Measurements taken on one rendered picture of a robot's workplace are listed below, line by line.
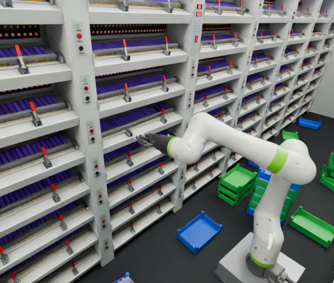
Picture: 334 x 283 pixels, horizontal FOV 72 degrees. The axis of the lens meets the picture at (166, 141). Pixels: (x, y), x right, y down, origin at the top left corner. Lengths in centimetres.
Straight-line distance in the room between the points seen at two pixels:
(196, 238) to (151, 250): 35
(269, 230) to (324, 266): 93
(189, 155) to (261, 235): 55
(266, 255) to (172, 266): 72
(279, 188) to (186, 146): 55
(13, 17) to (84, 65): 27
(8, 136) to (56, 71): 29
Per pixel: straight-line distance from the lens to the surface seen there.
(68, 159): 115
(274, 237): 125
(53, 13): 97
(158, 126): 141
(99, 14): 105
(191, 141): 94
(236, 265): 141
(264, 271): 140
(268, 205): 133
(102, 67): 107
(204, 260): 184
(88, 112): 108
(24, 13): 94
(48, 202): 125
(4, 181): 112
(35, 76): 97
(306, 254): 215
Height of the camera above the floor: 152
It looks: 30 degrees down
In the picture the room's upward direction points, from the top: 3 degrees clockwise
